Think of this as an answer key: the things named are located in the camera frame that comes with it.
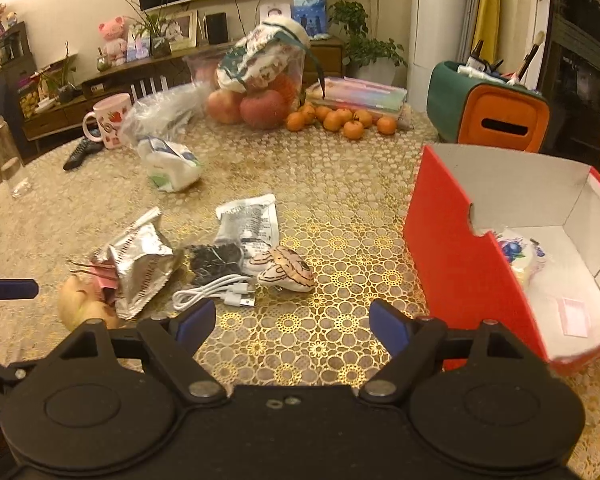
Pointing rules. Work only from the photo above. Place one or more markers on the white black sachet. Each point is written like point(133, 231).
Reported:
point(247, 222)

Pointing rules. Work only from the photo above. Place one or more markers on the wooden sideboard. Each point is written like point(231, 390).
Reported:
point(55, 115)

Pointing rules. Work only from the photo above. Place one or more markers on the pink pig plush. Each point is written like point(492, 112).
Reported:
point(112, 40)

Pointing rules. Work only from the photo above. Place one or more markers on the crumpled white wrapper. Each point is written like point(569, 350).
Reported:
point(172, 167)

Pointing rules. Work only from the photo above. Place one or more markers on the green potted tree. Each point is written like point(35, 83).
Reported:
point(352, 15)

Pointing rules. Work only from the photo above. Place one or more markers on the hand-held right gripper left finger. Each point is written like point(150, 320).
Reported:
point(198, 321)

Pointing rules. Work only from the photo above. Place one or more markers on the pink card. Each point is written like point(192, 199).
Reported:
point(572, 316)

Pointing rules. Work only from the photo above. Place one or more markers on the red cardboard box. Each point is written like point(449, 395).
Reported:
point(460, 280)

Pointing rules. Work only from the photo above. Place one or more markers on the pink small packet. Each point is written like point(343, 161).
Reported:
point(105, 272)

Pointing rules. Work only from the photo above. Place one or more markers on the framed photo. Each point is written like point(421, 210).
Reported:
point(182, 30)

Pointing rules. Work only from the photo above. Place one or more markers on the potted orchid plant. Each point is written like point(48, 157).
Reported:
point(152, 30)

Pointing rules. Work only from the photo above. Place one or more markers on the pile of tangerines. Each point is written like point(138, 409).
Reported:
point(340, 119)

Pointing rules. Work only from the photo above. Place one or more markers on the green white snack bag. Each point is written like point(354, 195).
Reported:
point(257, 57)

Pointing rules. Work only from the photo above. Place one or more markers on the silver foil snack bag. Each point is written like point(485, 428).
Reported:
point(140, 265)

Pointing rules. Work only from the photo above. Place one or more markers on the yellow curtain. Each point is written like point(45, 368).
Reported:
point(490, 5)

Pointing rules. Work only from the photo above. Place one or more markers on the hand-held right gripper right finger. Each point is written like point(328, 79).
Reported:
point(387, 327)

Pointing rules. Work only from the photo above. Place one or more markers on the black remote control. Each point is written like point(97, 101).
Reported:
point(80, 154)

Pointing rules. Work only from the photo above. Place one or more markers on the yellow rubber toy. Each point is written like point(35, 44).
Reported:
point(82, 307)

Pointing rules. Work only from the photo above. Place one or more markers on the white standing air conditioner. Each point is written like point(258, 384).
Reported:
point(455, 10)

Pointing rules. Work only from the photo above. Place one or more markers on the dark side shelf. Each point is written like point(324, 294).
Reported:
point(5, 75)

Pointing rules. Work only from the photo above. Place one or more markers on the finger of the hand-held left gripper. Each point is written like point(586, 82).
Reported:
point(11, 289)
point(0, 374)

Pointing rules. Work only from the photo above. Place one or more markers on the clear glass tumbler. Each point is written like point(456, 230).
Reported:
point(2, 157)

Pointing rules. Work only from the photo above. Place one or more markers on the pink white mug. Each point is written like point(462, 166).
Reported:
point(111, 120)

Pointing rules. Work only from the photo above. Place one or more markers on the white photo card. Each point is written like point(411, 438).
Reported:
point(275, 14)

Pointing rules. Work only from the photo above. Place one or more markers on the white chair back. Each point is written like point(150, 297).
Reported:
point(149, 87)

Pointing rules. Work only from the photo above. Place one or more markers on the clear plastic bag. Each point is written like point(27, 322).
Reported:
point(162, 110)

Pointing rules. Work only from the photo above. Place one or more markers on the green orange desk organizer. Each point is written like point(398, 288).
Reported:
point(485, 110)

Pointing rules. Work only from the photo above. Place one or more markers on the small potted plant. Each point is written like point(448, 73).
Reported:
point(62, 80)

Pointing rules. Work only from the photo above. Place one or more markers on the black speaker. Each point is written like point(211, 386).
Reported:
point(216, 28)

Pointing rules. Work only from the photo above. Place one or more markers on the gold floral patterned desktop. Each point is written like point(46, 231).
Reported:
point(340, 195)

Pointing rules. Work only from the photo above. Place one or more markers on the blue printed card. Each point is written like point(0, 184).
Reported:
point(310, 12)

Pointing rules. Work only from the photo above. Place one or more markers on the black packet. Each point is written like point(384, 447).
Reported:
point(214, 262)

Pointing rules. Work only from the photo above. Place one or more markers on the white blue printed packet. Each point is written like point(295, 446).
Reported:
point(520, 257)

